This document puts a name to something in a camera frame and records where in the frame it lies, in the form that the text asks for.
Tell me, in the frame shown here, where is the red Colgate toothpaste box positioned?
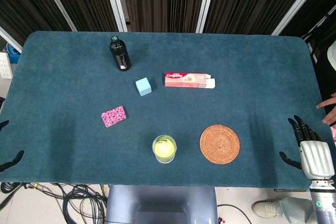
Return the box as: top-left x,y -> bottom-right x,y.
164,71 -> 217,89

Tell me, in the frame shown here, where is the teal velvet table cloth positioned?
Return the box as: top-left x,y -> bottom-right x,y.
0,30 -> 332,192

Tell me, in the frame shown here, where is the black floor cable bundle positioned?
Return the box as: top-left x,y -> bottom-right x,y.
0,182 -> 109,224

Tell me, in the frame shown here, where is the white power strip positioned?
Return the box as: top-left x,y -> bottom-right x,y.
0,52 -> 13,79

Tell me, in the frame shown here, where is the blue-grey robot torso base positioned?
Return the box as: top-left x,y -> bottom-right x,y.
104,185 -> 218,224

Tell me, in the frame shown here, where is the clear plastic ball tube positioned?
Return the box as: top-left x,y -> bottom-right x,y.
152,134 -> 177,165

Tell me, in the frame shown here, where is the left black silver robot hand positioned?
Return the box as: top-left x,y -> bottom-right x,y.
0,120 -> 25,174

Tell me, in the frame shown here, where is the black equipment stand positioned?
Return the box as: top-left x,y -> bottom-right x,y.
301,6 -> 336,65

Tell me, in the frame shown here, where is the blue plastic item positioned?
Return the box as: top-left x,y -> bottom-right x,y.
6,44 -> 22,63

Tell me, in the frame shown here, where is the light blue foam cube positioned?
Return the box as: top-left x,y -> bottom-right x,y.
135,77 -> 153,97

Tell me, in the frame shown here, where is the grey bystander shoe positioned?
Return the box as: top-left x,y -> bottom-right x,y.
251,199 -> 285,219

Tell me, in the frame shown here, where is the bystander bare hand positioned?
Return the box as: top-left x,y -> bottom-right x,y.
316,92 -> 336,126

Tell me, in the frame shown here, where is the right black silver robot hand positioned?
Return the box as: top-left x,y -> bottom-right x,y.
279,115 -> 336,183

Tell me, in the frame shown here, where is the round woven rattan coaster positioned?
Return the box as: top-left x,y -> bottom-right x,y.
199,124 -> 241,166

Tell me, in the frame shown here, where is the dark brown glass bottle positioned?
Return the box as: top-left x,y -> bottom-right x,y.
109,35 -> 132,72

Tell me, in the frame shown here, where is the light grey trouser leg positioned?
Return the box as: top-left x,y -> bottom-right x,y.
277,196 -> 313,224

